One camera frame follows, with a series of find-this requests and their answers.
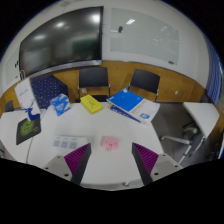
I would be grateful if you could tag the black whiteboard magnets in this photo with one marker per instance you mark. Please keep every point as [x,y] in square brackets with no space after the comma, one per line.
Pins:
[16,64]

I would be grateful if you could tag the large glass whiteboard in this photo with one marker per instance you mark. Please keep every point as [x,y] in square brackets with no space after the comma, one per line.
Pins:
[143,35]

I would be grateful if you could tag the white paper bag blue deer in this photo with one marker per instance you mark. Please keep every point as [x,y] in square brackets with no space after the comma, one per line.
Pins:
[26,96]

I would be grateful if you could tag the white power strip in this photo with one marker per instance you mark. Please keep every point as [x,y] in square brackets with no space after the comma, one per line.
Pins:
[69,142]

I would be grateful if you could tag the large black wall display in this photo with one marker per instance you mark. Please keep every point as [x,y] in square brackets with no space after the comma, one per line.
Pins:
[60,40]

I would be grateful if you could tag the white side table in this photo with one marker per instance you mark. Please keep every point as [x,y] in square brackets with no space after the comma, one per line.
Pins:
[198,115]

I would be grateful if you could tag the blue tissue box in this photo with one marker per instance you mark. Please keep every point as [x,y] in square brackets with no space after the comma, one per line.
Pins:
[60,104]

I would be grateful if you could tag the blue curtain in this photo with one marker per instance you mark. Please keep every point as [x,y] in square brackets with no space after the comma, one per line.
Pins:
[215,76]

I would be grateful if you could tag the small glass whiteboard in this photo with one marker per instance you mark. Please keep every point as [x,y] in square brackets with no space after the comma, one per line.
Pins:
[10,70]

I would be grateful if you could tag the dark grey chair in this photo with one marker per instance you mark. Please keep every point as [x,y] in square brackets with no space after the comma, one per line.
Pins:
[9,106]

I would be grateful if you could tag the navy dotted chair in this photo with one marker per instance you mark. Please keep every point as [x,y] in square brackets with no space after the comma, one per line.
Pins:
[48,90]

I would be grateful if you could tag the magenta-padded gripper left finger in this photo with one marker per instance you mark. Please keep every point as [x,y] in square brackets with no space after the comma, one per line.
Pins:
[78,160]

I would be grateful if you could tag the pink charger block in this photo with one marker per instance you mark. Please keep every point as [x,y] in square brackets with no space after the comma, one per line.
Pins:
[110,142]

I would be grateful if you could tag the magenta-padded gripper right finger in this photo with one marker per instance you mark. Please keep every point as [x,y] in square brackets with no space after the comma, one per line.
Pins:
[145,160]

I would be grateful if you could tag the yellow box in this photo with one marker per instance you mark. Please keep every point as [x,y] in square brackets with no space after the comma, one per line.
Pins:
[91,103]

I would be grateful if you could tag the black whiteboard eraser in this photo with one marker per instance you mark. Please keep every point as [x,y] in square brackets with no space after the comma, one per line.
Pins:
[120,29]

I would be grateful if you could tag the black office chair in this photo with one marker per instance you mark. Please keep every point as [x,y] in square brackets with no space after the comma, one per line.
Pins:
[144,80]
[94,76]

